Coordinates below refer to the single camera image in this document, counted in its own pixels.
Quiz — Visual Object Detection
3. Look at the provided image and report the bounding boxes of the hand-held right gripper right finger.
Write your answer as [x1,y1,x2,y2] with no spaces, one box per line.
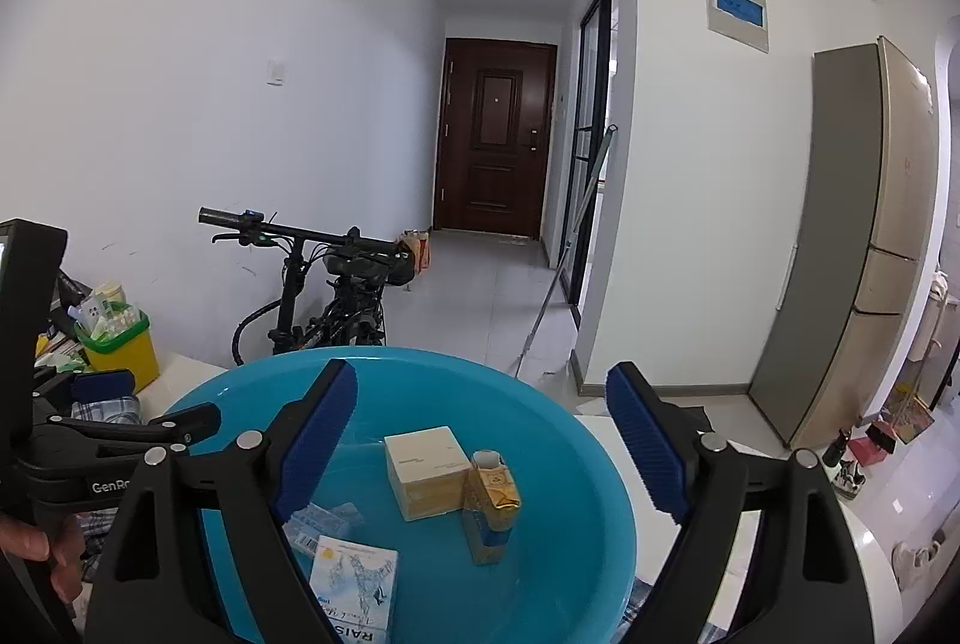
[605,361,878,644]

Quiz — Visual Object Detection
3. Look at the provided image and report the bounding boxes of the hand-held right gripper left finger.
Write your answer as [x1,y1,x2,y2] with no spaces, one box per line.
[82,357,359,644]

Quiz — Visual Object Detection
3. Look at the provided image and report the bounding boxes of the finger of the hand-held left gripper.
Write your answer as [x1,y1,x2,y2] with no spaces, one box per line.
[45,402,223,465]
[34,369,137,421]

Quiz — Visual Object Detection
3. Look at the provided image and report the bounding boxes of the clear plastic packet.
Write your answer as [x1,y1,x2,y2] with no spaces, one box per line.
[283,501,363,559]

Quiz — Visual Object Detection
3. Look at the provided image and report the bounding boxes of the large cream box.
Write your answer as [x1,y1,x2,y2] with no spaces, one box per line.
[384,425,470,523]

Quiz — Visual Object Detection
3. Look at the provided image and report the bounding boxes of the blue plastic basin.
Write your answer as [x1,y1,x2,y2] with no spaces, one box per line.
[154,346,638,644]

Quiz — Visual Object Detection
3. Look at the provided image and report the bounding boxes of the light blue box with drawing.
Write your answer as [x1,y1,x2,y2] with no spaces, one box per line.
[307,534,400,644]

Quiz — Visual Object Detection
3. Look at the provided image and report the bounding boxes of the small gold cigarette pack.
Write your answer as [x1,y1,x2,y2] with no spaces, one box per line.
[460,450,522,566]

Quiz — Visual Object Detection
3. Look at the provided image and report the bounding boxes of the person's left hand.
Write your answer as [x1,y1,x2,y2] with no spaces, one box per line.
[0,513,87,604]

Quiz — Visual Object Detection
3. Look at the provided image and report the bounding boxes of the blue plaid cloth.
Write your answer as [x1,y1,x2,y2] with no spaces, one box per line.
[71,393,143,562]

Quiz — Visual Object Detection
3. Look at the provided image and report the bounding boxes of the yellow container green rim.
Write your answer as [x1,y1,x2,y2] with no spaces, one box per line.
[75,306,162,394]

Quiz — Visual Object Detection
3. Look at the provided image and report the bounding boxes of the white packets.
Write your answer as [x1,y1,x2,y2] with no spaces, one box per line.
[67,282,143,337]

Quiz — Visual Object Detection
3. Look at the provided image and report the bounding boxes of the black bag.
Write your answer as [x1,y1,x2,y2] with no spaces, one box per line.
[49,269,95,315]

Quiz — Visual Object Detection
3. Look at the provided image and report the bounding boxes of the black bicycle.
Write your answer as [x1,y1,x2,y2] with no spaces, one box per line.
[199,206,417,366]

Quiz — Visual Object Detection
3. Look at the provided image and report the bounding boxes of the dark bottles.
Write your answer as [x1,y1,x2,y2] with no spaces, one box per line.
[821,426,863,499]

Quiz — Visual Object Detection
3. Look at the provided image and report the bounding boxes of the orange box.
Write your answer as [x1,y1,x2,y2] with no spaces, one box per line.
[403,229,432,274]

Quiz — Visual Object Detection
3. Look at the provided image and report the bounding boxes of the mop pole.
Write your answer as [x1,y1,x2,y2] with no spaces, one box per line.
[512,122,620,381]

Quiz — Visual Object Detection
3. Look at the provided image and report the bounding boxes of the black framed glass door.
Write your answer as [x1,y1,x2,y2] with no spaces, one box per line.
[559,0,620,315]

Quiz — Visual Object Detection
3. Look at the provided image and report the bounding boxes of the gold grey refrigerator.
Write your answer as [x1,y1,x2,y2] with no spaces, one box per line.
[748,36,942,451]

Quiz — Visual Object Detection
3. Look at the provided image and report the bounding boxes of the dark brown door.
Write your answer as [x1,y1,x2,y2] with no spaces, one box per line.
[433,36,558,242]

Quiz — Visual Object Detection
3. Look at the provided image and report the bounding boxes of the picture frame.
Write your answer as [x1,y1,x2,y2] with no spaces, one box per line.
[885,389,935,446]

